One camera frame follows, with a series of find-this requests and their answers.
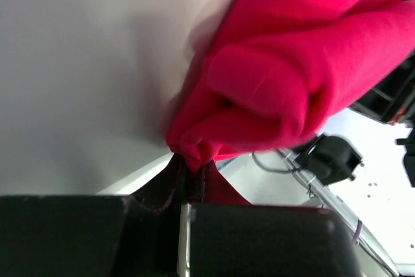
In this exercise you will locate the red t-shirt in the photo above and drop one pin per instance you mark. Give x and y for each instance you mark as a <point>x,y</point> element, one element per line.
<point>275,71</point>

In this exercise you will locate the aluminium table frame rail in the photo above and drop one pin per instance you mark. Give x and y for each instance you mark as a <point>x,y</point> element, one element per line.
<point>376,228</point>

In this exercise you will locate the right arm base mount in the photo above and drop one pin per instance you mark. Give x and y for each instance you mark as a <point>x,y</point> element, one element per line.
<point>330,158</point>

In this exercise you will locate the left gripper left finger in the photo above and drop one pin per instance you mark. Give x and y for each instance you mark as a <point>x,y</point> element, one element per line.
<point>95,235</point>

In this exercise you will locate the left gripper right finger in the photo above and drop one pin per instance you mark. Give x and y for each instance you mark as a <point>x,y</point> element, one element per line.
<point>228,237</point>

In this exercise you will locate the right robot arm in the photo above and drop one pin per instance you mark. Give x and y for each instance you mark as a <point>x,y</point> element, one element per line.
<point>391,102</point>

